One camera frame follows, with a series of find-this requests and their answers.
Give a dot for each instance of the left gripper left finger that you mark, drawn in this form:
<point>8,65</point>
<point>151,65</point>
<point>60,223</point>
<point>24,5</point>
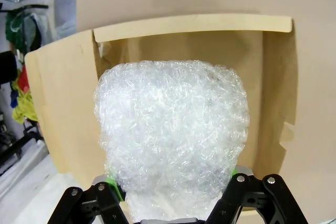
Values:
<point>99,205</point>

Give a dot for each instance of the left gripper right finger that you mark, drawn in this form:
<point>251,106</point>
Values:
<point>252,197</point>

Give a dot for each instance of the wide bubble-wrapped clock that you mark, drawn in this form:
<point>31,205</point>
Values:
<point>170,129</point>

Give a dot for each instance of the brown cardboard box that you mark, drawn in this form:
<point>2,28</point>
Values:
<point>65,90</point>

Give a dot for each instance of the yellow cloth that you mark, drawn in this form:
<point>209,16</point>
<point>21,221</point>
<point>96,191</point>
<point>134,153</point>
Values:
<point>25,106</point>

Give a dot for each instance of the black cylinder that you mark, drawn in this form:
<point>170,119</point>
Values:
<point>6,68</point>

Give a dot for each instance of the green cloth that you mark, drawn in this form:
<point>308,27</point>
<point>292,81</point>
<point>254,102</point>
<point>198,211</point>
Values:
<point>21,30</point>

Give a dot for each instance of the black frame stand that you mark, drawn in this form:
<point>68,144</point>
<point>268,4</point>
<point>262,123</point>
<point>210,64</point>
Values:
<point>18,148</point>

